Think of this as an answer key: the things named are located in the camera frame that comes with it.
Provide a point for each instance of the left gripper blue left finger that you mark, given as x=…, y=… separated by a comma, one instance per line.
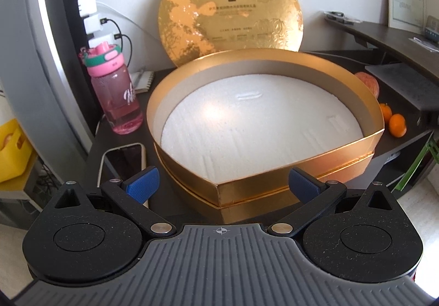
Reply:
x=131, y=195

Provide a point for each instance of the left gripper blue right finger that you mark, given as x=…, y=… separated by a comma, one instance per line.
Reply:
x=317, y=197

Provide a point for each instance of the orange tangerine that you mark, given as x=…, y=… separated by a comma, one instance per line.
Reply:
x=386, y=112
x=397, y=125

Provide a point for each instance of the red apple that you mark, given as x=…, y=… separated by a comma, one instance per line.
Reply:
x=370, y=82

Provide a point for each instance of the round gold box lid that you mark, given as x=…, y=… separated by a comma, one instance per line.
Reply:
x=190, y=29

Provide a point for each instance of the smartphone with white case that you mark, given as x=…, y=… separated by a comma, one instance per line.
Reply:
x=122, y=162

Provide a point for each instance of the gold box base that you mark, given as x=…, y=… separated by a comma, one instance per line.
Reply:
x=256, y=195

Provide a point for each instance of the spiral notebook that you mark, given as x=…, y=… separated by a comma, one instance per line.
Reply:
x=142, y=80

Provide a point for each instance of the yellow plastic crate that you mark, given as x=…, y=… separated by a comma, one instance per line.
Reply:
x=15, y=151

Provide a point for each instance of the pink water bottle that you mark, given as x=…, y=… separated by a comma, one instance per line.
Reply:
x=113, y=86

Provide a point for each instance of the silver computer tower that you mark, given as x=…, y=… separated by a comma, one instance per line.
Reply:
x=36, y=52

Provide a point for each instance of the bottom white charger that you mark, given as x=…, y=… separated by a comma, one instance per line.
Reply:
x=96, y=41

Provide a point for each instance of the white charger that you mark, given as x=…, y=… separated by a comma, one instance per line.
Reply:
x=96, y=41
x=92, y=24
x=87, y=7

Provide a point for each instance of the dark wooden shelf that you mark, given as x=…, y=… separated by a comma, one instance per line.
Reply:
x=396, y=42

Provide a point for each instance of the black power strip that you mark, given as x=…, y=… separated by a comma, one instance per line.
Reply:
x=78, y=76

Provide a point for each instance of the middle white charger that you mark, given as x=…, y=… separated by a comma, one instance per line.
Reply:
x=92, y=24

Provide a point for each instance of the top white charger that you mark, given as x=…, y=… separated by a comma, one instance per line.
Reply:
x=87, y=7

